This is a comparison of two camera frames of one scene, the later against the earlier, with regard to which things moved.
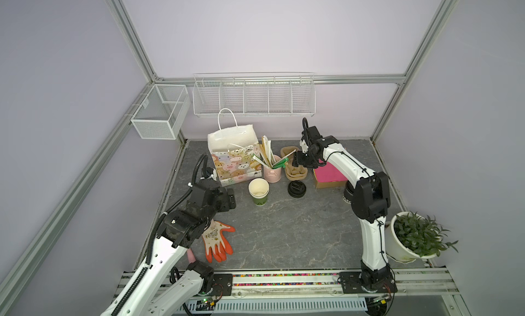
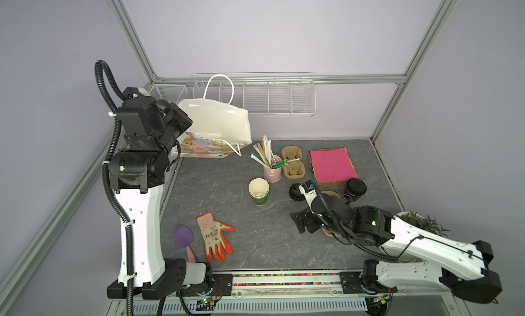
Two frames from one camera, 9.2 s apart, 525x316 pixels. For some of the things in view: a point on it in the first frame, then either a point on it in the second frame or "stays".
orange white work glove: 217,247 stays
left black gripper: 227,199 → 176,113
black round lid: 348,191 stays
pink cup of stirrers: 272,164 stays
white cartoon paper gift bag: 232,148 → 218,128
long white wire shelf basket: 254,94 stays
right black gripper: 298,160 → 306,215
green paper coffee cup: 259,189 stays
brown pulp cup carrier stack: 292,172 stays
